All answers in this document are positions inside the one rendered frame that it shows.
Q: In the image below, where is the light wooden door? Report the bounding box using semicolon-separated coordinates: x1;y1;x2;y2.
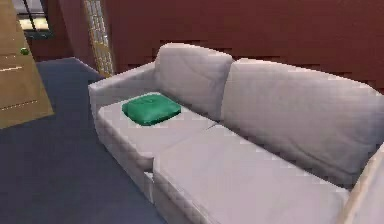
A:
0;0;55;130

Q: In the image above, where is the dark framed window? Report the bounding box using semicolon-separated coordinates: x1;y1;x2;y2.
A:
12;0;54;40

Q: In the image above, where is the green cushion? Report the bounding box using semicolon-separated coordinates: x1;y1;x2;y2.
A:
121;93;183;127

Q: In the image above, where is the pale grey sofa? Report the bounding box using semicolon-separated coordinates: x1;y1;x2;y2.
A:
87;42;384;224

